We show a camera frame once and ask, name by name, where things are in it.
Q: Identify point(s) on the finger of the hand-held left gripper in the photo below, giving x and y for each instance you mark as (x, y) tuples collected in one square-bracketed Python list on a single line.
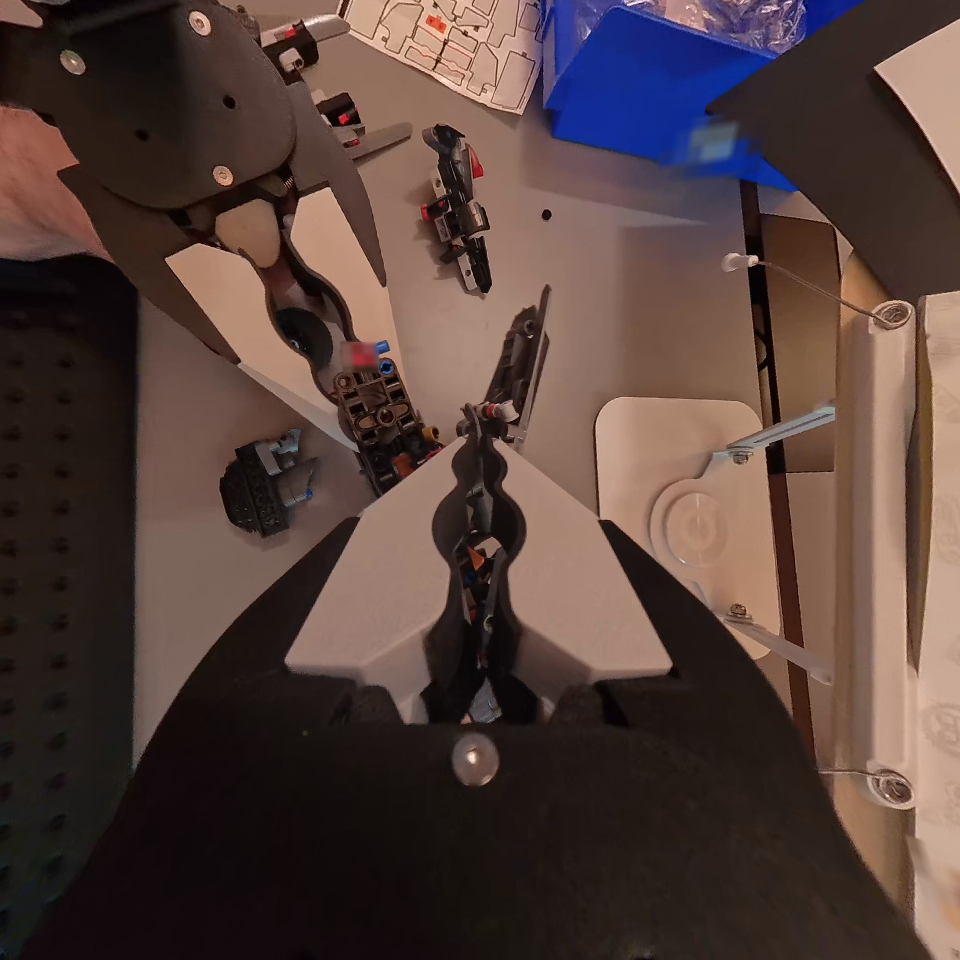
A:
[(240, 315), (345, 255)]

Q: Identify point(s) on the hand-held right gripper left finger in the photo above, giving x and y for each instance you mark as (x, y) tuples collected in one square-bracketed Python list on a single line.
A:
[(367, 600)]

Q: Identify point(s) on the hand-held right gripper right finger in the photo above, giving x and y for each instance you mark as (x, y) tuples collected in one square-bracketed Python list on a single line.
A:
[(585, 600)]

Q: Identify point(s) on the black lego wheel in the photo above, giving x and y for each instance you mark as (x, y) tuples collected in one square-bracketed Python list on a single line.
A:
[(304, 337)]

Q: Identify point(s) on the black grey lego assembly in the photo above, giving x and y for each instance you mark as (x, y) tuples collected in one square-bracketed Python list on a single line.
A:
[(457, 217)]

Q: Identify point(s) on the black lego fender assembly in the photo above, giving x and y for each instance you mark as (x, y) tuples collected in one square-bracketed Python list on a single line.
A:
[(259, 495)]

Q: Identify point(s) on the white metal stand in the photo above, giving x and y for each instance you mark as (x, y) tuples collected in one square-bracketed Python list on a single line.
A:
[(637, 450)]

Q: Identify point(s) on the white sticker sheet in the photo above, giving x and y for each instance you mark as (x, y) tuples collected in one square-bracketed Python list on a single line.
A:
[(510, 82)]

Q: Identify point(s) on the blue plastic bin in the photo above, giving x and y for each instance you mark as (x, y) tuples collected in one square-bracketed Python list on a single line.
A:
[(637, 82)]

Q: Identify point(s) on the clear plastic bag bundle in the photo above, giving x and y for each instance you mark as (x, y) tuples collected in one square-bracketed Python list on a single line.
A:
[(712, 19)]

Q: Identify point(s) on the black panel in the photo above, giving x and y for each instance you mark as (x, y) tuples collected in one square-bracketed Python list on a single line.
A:
[(825, 150)]

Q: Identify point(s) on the white paper sheet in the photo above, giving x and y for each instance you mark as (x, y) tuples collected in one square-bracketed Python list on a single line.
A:
[(930, 75)]

